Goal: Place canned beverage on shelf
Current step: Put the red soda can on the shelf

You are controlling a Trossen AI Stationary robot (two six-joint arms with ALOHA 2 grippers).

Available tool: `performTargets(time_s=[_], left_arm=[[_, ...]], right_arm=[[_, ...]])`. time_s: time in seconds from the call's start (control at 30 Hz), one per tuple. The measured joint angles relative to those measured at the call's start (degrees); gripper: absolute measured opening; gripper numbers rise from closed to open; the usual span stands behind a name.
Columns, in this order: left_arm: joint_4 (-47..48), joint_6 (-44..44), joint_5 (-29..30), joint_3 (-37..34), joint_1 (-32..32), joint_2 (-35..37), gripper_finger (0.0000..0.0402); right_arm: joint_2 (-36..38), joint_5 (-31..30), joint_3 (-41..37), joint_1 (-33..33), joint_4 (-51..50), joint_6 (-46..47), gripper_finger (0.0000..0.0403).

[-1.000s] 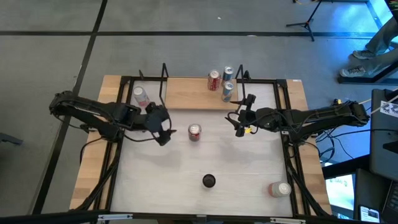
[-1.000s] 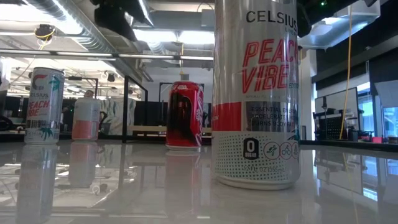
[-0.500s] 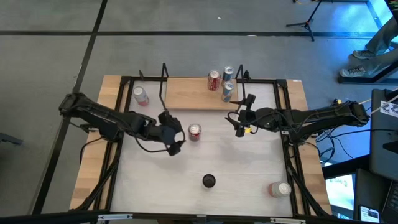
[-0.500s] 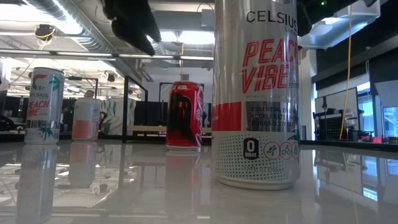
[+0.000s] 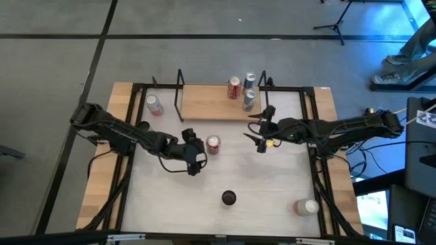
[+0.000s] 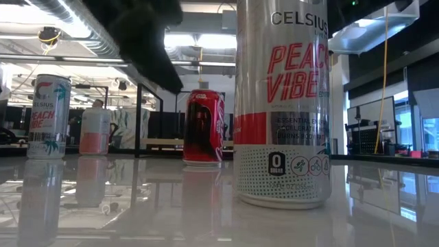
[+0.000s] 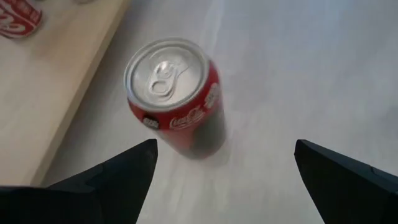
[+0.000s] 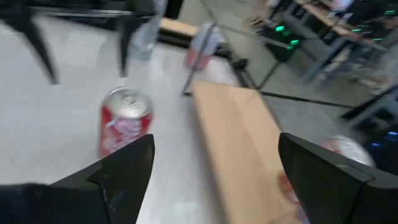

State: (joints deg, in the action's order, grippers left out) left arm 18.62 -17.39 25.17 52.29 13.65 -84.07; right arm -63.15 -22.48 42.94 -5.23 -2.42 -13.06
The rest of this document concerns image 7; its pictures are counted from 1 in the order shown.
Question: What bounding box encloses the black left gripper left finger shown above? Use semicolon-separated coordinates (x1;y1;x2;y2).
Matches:
0;139;159;224

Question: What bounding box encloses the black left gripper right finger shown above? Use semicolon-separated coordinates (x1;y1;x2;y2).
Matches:
294;139;398;224

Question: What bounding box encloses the red Coca-Cola can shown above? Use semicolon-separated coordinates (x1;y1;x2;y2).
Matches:
123;37;228;160
0;0;44;40

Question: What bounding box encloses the light wooden board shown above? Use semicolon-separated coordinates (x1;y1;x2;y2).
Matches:
0;0;131;187

